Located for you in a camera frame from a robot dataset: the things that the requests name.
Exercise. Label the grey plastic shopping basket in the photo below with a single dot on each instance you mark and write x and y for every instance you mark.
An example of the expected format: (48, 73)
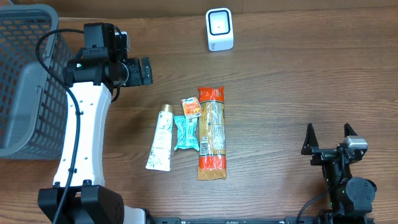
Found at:
(33, 104)

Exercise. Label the brown cardboard backdrop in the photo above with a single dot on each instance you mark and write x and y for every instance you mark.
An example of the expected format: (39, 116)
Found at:
(124, 9)

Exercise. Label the teal snack packet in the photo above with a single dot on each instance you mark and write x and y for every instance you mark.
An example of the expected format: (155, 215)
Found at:
(186, 133)

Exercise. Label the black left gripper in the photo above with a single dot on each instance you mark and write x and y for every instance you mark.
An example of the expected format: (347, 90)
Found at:
(137, 72)

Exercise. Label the white barcode scanner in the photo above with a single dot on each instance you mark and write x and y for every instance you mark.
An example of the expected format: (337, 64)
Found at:
(219, 29)

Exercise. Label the white tube with gold cap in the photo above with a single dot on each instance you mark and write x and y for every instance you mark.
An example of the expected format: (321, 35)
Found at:
(160, 153)

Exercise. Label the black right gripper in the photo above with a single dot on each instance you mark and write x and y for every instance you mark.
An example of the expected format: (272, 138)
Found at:
(311, 145)

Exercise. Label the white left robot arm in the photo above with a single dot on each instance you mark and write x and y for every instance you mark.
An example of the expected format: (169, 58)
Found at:
(79, 194)

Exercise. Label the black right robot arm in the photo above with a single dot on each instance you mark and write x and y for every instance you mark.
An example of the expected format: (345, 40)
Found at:
(350, 197)

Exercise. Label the orange long noodle packet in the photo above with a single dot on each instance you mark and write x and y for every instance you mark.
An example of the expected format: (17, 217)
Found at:
(212, 138)

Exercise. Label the small orange sachet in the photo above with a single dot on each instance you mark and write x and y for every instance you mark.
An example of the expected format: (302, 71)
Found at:
(191, 108)

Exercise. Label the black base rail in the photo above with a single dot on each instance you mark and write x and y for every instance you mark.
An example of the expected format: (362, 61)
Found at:
(286, 220)

